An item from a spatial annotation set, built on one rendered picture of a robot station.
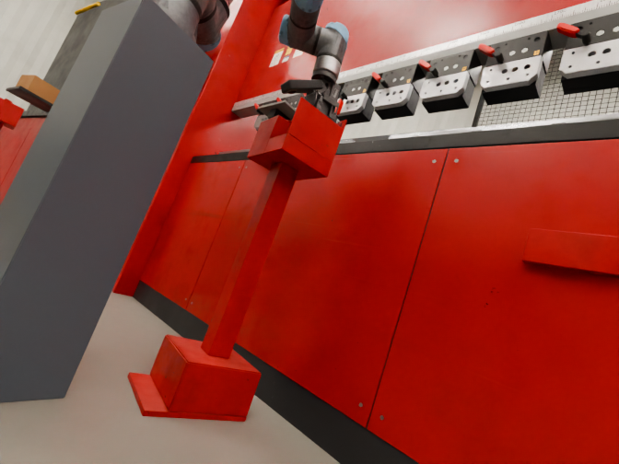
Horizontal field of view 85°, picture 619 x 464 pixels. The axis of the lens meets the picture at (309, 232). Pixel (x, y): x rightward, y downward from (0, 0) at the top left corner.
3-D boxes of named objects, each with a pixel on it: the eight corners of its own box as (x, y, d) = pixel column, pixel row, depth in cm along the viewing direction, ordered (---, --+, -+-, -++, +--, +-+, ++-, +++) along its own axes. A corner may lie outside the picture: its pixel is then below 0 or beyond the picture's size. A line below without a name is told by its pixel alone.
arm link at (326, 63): (326, 52, 92) (309, 62, 99) (322, 66, 92) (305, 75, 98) (346, 66, 97) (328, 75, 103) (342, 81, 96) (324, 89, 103)
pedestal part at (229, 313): (200, 347, 89) (272, 163, 98) (220, 351, 93) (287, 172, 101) (207, 355, 84) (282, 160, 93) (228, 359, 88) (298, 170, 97)
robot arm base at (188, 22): (148, 0, 66) (169, -41, 68) (111, 14, 75) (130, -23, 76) (205, 57, 79) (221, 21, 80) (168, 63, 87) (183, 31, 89)
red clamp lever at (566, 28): (560, 19, 90) (592, 30, 83) (562, 30, 92) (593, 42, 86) (554, 25, 90) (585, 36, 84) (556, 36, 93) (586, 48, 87)
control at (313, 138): (246, 157, 101) (267, 104, 104) (288, 181, 110) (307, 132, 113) (281, 148, 85) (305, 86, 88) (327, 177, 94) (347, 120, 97)
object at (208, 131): (100, 282, 200) (242, -32, 238) (220, 309, 258) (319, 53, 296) (112, 292, 182) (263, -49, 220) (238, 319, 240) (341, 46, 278)
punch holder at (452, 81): (417, 99, 118) (430, 59, 120) (427, 113, 123) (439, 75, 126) (461, 91, 107) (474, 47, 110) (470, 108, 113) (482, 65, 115)
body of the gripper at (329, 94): (334, 121, 95) (345, 83, 97) (311, 107, 91) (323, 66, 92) (318, 127, 102) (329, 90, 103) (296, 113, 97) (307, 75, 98)
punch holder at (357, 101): (332, 114, 146) (344, 81, 149) (344, 125, 152) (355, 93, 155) (359, 109, 135) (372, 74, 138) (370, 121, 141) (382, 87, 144)
